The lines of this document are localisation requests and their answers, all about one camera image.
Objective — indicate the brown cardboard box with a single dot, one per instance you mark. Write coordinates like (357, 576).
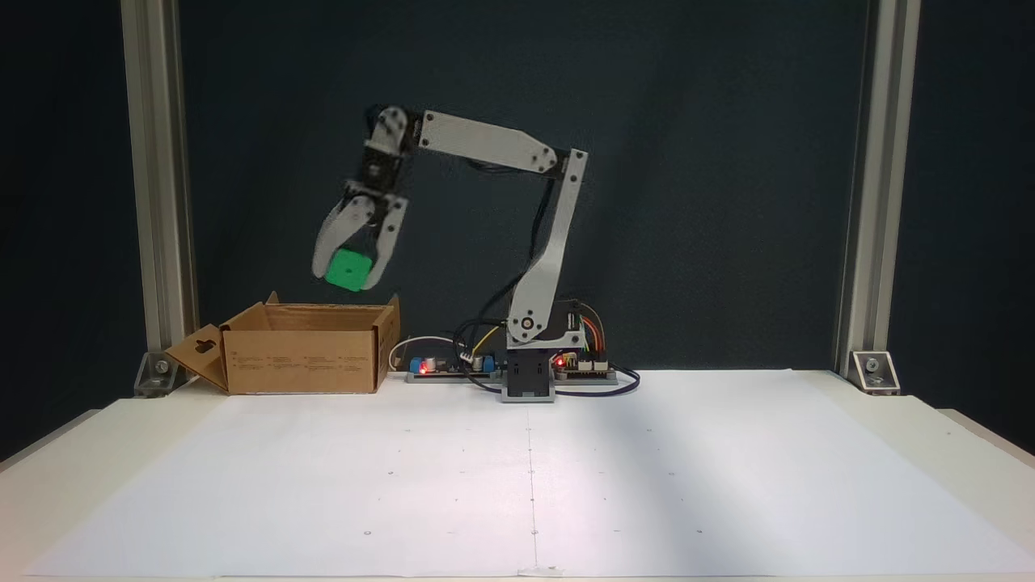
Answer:
(299, 360)

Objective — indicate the circuit board with white connectors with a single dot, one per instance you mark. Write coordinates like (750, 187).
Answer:
(586, 368)

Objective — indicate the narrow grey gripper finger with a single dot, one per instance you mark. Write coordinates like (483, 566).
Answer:
(390, 242)

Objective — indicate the green die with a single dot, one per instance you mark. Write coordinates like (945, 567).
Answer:
(348, 269)

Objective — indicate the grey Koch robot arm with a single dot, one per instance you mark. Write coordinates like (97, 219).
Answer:
(485, 141)

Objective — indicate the aluminium frame post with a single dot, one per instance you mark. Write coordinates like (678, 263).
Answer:
(158, 162)
(877, 162)

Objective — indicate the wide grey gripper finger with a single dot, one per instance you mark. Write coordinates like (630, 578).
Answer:
(340, 230)

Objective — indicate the metal corner bracket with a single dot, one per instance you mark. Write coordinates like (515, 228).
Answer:
(158, 373)
(875, 372)

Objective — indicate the circuit board with red LED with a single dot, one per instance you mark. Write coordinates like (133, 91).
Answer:
(441, 369)

